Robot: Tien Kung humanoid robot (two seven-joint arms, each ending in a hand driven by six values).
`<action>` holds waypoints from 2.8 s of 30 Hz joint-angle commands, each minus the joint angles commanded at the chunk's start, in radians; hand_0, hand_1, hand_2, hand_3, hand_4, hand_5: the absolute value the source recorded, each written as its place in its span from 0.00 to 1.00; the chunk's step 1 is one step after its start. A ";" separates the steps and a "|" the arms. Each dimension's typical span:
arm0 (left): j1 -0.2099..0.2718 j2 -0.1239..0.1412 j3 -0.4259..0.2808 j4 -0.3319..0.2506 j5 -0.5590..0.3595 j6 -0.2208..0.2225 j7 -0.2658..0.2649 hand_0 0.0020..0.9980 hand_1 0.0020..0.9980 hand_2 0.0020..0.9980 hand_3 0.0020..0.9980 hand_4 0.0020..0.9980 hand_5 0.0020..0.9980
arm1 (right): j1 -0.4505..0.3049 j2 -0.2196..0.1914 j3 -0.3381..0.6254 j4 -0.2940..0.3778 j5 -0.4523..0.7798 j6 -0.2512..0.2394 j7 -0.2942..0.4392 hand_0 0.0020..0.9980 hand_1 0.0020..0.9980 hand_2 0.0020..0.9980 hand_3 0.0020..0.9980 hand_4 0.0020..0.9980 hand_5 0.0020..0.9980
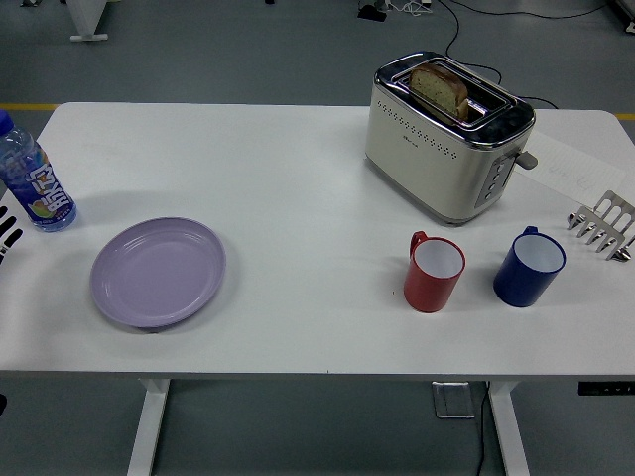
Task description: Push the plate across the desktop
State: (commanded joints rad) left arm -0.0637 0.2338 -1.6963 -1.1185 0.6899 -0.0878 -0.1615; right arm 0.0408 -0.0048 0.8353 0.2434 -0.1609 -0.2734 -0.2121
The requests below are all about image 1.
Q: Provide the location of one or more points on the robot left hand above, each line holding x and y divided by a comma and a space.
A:
9, 233

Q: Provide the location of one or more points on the purple round plate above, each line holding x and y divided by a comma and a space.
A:
158, 275

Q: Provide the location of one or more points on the blue drink bottle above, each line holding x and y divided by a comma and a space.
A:
42, 191

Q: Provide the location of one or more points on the white furniture foot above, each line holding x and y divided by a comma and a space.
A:
85, 20

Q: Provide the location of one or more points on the cream steel toaster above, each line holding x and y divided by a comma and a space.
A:
426, 168

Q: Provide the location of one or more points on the red mug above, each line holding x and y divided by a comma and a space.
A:
429, 292

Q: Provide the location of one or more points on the black floor device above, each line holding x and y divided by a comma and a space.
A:
372, 13

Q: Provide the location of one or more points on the toasted bread slice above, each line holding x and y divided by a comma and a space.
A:
439, 89

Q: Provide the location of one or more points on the blue mug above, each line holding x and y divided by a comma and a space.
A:
521, 285

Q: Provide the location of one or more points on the white paper sheet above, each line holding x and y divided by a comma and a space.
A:
580, 171

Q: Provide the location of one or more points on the silver metal rack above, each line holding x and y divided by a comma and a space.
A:
607, 218

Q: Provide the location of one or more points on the black table control panel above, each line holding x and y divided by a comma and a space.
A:
605, 389

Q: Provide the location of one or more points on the white furniture piece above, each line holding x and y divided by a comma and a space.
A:
626, 12

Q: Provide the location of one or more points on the clear plastic bracket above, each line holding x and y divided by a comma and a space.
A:
454, 400

